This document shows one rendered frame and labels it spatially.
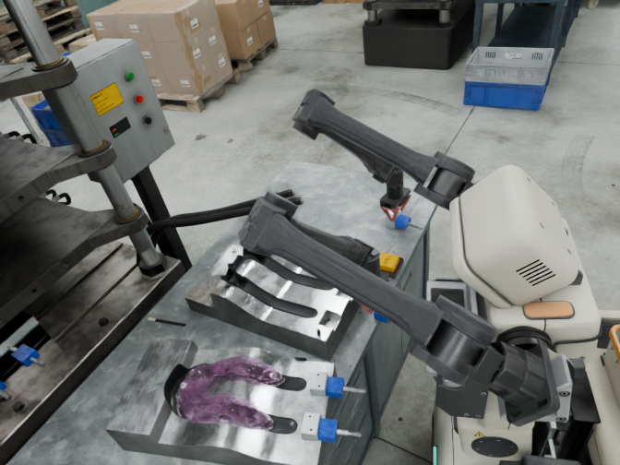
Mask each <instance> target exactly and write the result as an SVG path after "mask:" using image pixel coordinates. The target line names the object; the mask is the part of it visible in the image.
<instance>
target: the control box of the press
mask: <svg viewBox="0 0 620 465"><path fill-rule="evenodd" d="M67 57H68V58H70V59H71V60H72V62H73V64H74V66H75V68H76V70H77V73H78V76H77V79H76V80H75V81H74V82H73V83H74V85H75V88H76V90H77V93H78V95H79V97H80V99H81V100H82V102H83V104H84V106H85V108H86V110H87V112H88V114H89V117H90V119H91V121H92V123H93V124H94V126H95V128H96V130H97V132H98V134H99V136H100V138H101V139H105V140H108V141H110V142H111V143H112V144H113V147H114V149H115V151H116V153H117V159H116V161H115V162H114V163H113V165H114V167H115V169H116V171H117V172H118V174H119V176H120V178H121V180H122V182H123V184H124V183H126V182H127V181H128V180H131V181H132V182H133V184H134V186H135V188H136V190H137V193H138V195H139V197H140V199H141V201H142V203H143V205H144V207H145V209H146V211H147V213H148V215H149V217H148V215H147V214H146V215H147V217H148V219H149V222H148V226H149V225H151V223H154V222H156V221H163V220H166V219H168V218H170V217H171V215H170V213H169V210H168V209H167V207H166V205H165V202H164V200H163V198H162V196H161V192H160V190H159V188H158V186H157V184H156V182H155V179H154V177H153V175H152V173H151V170H150V168H149V165H150V164H151V163H153V162H154V161H155V160H157V159H158V158H159V157H160V156H161V155H162V154H163V153H164V152H166V151H167V150H168V149H170V148H171V147H172V146H174V145H175V143H174V140H173V136H172V133H171V131H170V128H169V126H168V124H167V121H166V118H165V116H164V113H163V111H162V108H161V105H160V102H159V100H158V97H157V94H156V92H155V89H154V87H153V85H152V82H151V80H150V77H149V73H148V70H147V68H146V66H145V63H144V61H143V58H142V55H141V53H140V51H139V49H138V46H137V42H136V41H134V39H102V40H100V41H98V42H95V43H93V44H91V45H89V46H87V47H85V48H83V49H81V50H79V51H76V52H74V53H72V54H70V55H68V56H67ZM42 94H43V96H44V98H45V100H47V102H48V104H49V106H50V108H51V109H52V111H53V113H54V116H55V118H56V119H57V121H58V123H59V125H60V126H61V127H62V129H63V131H64V133H65V135H66V137H67V139H68V141H69V143H70V145H75V144H78V141H77V139H76V137H75V135H74V134H73V132H72V130H71V128H70V126H69V124H68V122H67V120H66V119H65V117H64V115H63V113H62V111H61V109H60V108H59V106H58V104H57V102H56V100H55V98H54V96H53V94H52V93H51V91H50V90H48V89H45V90H42ZM148 226H147V227H148ZM147 227H146V228H147ZM157 245H158V247H159V249H160V250H161V253H162V254H165V255H166V256H167V255H168V256H169V257H172V258H176V259H179V260H181V262H182V264H183V266H184V269H185V273H186V272H187V271H188V270H189V269H191V268H192V266H193V265H192V263H191V261H190V259H189V256H188V254H187V253H186V251H185V247H184V245H183V243H182V240H181V238H180V236H179V233H178V231H177V230H176V228H167V229H166V230H164V232H163V233H162V234H161V236H160V238H159V240H158V242H157Z"/></svg>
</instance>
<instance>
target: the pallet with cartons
mask: <svg viewBox="0 0 620 465"><path fill-rule="evenodd" d="M215 4H216V7H217V11H218V15H219V19H220V23H221V28H222V31H223V35H224V39H225V42H226V48H227V50H228V53H229V56H230V60H231V61H237V63H238V67H233V68H238V70H239V72H248V71H251V70H252V69H253V68H252V67H253V65H252V64H251V62H250V61H262V60H263V59H265V58H266V57H267V55H266V49H276V48H277V47H279V46H278V42H277V37H276V36H275V35H276V31H275V26H274V21H273V16H272V12H271V10H270V5H269V0H215Z"/></svg>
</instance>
